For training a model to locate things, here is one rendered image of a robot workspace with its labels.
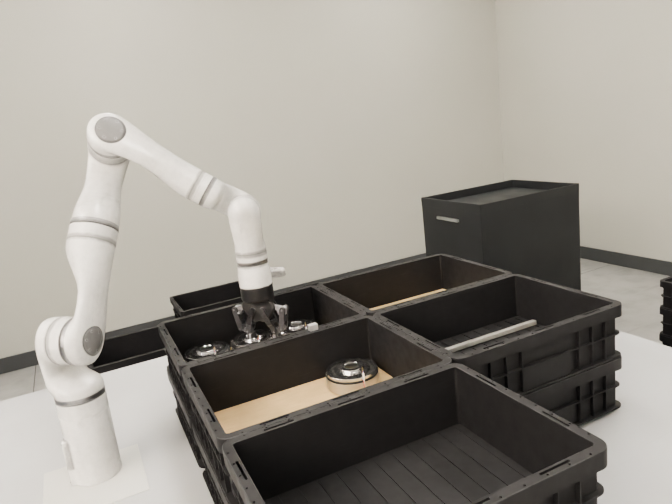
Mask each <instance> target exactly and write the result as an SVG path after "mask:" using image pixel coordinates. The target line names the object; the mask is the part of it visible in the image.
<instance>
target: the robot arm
mask: <svg viewBox="0 0 672 504"><path fill-rule="evenodd" d="M86 136H87V148H88V162H87V172H86V180H85V184H84V188H83V190H82V193H81V195H80V197H79V199H78V201H77V204H76V206H75V208H74V211H73V214H72V217H71V221H70V225H69V230H68V235H67V239H66V254H67V258H68V261H69V264H70V266H71V269H72V271H73V274H74V276H75V279H76V283H77V289H78V295H77V304H76V310H75V314H74V316H65V317H64V316H63V317H51V318H48V319H46V320H45V321H43V322H42V323H41V324H40V326H39V327H38V329H37V332H36V336H35V350H36V355H37V359H38V362H39V366H40V369H41V372H42V375H43V378H44V382H45V385H46V387H47V389H48V391H49V392H50V393H51V395H52V396H53V398H54V401H55V405H56V409H57V413H58V418H59V422H60V426H61V430H62V434H63V440H62V442H61V446H62V449H63V454H64V458H65V462H66V466H67V470H68V474H69V478H70V483H71V486H76V485H79V486H93V485H97V484H100V483H103V482H105V481H107V480H109V479H111V478H112V477H114V476H115V475H116V474H117V473H118V472H119V471H120V470H121V468H122V461H121V456H120V452H119V448H118V443H117V438H116V434H115V429H114V425H113V420H112V416H111V411H110V407H109V402H108V398H107V393H106V389H105V384H104V380H103V377H102V376H101V375H100V374H99V373H97V372H95V371H93V370H91V369H89V368H88V367H87V366H85V365H90V364H92V363H93V362H95V361H96V359H97V358H98V357H99V355H100V353H101V351H102V347H103V343H104V338H105V329H106V315H107V301H108V290H109V283H110V276H111V269H112V263H113V258H114V253H115V249H116V244H117V238H118V232H119V224H120V212H121V190H122V185H123V181H124V178H125V174H126V171H127V168H128V165H129V162H130V160H131V161H133V162H135V163H137V164H139V165H141V166H142V167H144V168H145V169H147V170H148V171H150V172H151V173H153V174H154V175H155V176H156V177H158V178H159V179H160V180H161V181H162V182H164V183H165V184H166V185H167V186H168V187H170V188H171V189H172V190H174V191H175V192H176V193H178V194H179V195H181V196H183V197H185V198H187V199H188V200H190V201H192V202H194V203H196V204H198V205H200V206H202V207H204V208H207V209H213V210H216V211H218V212H220V213H222V214H224V215H226V216H228V219H229V224H230V228H231V232H232V236H233V240H234V244H235V255H236V261H237V268H238V280H239V286H240V292H241V299H242V301H243V304H242V305H240V304H237V305H236V306H235V307H233V308H232V312H233V315H234V318H235V321H236V324H237V327H238V330H239V331H244V332H246V333H247V337H248V338H253V337H256V331H254V329H255V325H256V322H258V321H261V322H265V323H266V325H267V326H268V327H269V328H270V330H271V332H272V333H273V334H272V338H276V337H279V336H281V332H283V331H284V330H285V329H286V328H287V327H288V308H289V307H288V305H287V304H285V305H284V306H282V305H277V303H276V302H275V300H274V289H273V283H272V278H278V277H283V276H285V275H286V273H285V268H283V267H270V266H269V263H268V257H267V250H266V245H265V241H264V239H263V233H262V224H261V213H260V212H261V208H260V204H259V202H258V201H257V199H256V198H255V197H253V196H252V195H250V194H248V193H246V192H244V191H242V190H240V189H237V188H235V187H233V186H230V185H228V184H225V183H223V182H222V181H220V180H219V179H217V178H215V177H214V176H212V175H210V174H208V173H206V172H204V171H202V170H201V169H199V168H197V167H195V166H193V165H191V164H190V163H188V162H186V161H184V160H183V159H181V158H179V157H178V156H176V155H175V154H173V153H171V152H170V151H168V150H167V149H165V148H164V147H162V146H161V145H160V144H158V143H157V142H155V141H154V140H152V139H151V138H150V137H148V136H147V135H145V134H144V133H143V132H142V131H140V130H139V129H138V128H136V127H135V126H134V125H132V124H131V123H130V122H128V121H127V120H125V119H124V118H122V117H120V116H119V115H116V114H112V113H102V114H98V115H96V116H94V117H93V118H92V119H91V120H90V121H89V123H88V126H87V134H86ZM275 310H277V314H278V315H279V323H278V319H277V317H276V315H275V313H274V312H275ZM244 311H245V312H246V314H247V315H248V317H247V321H246V319H245V316H244ZM270 318H271V320H270Z"/></svg>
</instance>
